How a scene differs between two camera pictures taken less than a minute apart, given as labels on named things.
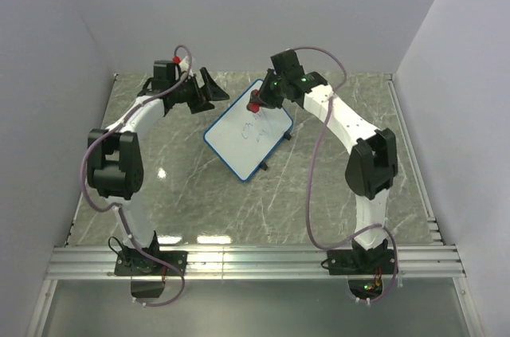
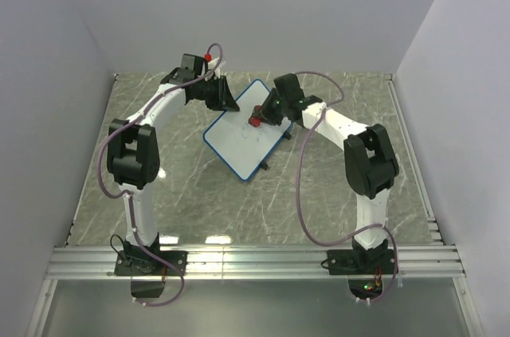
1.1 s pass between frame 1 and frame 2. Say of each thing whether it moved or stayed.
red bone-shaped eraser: moved
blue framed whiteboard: stayed
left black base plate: stayed
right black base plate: stayed
